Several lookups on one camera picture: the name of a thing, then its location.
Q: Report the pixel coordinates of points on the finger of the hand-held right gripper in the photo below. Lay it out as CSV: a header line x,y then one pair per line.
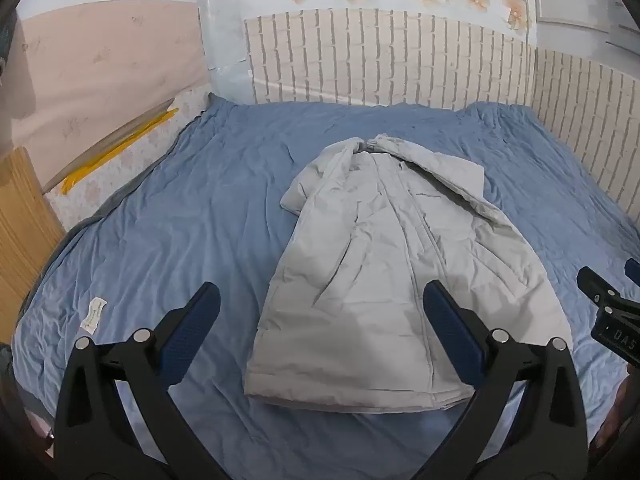
x,y
597,287
634,270

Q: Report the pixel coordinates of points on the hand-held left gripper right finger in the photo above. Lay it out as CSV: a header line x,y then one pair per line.
x,y
452,330

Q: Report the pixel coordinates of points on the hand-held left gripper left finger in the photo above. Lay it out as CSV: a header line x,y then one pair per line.
x,y
192,330

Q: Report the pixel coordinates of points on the light grey padded coat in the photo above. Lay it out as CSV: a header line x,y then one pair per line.
x,y
375,260

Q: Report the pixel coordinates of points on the person's right hand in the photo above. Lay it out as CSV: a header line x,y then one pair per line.
x,y
612,410

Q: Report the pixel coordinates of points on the white sheet label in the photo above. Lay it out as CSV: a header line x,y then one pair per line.
x,y
94,316

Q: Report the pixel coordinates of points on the blue bed sheet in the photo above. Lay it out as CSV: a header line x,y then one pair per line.
x,y
200,185

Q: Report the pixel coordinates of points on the floral mattress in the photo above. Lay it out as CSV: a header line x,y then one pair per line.
x,y
105,180

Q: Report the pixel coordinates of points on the yellow plastic strip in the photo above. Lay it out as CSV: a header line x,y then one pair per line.
x,y
122,142

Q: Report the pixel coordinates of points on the pink headboard panel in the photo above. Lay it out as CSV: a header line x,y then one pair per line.
x,y
100,60

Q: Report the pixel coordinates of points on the clear plastic sheet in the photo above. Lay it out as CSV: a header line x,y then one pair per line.
x,y
225,35

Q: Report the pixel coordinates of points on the brick pattern wall panel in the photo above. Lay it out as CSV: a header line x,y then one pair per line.
x,y
400,55

